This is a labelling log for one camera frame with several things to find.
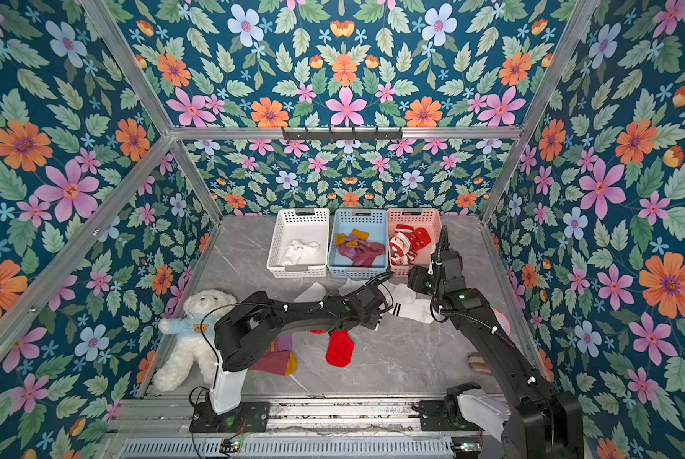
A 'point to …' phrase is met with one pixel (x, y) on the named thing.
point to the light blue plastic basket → (343, 221)
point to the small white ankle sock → (298, 249)
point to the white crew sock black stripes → (405, 302)
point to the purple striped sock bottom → (363, 253)
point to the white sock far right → (425, 309)
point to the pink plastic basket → (430, 219)
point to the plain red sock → (340, 347)
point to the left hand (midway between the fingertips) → (378, 312)
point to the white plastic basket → (307, 227)
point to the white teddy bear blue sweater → (195, 345)
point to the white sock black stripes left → (315, 293)
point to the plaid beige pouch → (476, 363)
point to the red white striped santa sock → (400, 250)
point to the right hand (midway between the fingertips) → (424, 269)
